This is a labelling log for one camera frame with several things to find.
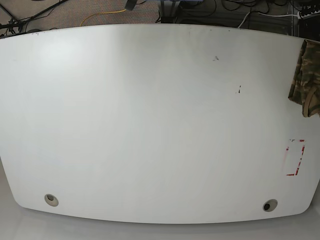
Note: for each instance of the camouflage T-shirt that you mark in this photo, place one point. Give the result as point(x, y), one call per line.
point(305, 86)

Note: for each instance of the left table grommet hole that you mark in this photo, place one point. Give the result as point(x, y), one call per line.
point(51, 200)

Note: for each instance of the table grommet hole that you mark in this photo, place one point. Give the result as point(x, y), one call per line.
point(51, 200)
point(270, 205)

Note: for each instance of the red tape rectangle marking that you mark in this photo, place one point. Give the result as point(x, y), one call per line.
point(293, 156)

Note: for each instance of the right table grommet hole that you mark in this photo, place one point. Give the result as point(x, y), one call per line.
point(270, 205)

